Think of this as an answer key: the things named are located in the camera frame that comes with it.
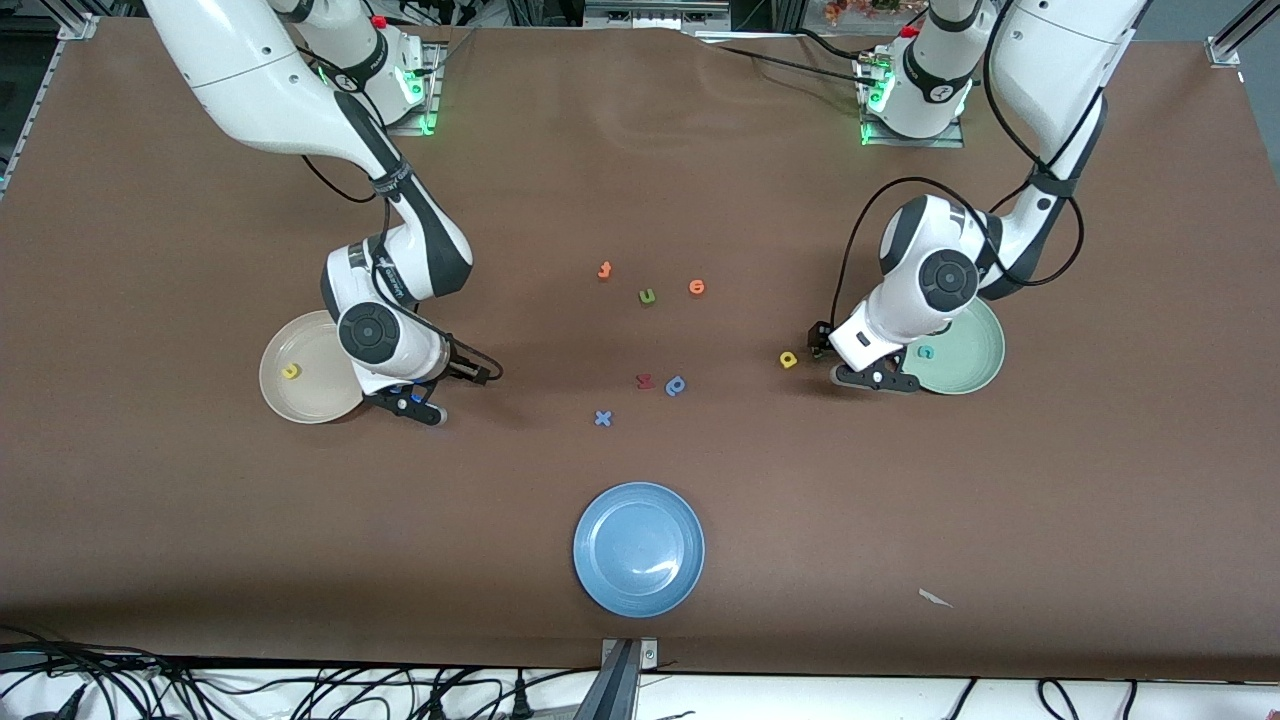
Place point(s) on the beige brown plate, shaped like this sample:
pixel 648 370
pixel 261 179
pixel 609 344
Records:
pixel 300 340

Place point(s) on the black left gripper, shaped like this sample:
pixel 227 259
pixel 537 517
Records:
pixel 820 338

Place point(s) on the brown table cover sheet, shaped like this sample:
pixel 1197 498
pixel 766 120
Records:
pixel 900 500

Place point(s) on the blue plate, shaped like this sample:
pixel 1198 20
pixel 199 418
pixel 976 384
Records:
pixel 638 550

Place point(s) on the orange dried flowers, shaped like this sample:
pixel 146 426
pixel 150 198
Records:
pixel 860 8

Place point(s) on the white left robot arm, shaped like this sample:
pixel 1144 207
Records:
pixel 1060 60

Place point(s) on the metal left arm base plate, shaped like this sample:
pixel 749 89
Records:
pixel 915 142

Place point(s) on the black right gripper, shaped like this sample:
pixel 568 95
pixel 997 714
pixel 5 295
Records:
pixel 463 368

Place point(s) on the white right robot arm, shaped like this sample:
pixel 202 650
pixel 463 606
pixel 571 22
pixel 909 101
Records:
pixel 250 80

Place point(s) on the aluminium frame profile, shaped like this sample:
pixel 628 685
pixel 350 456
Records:
pixel 650 15

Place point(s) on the light green plate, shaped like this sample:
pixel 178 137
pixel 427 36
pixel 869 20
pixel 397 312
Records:
pixel 970 360

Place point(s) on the blue letter p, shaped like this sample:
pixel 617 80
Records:
pixel 679 385

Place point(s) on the white paper scrap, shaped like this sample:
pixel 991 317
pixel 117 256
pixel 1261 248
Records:
pixel 935 598

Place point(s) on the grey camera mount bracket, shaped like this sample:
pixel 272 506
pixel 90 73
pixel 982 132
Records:
pixel 625 680

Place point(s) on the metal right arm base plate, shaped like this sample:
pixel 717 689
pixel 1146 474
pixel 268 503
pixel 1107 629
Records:
pixel 435 100

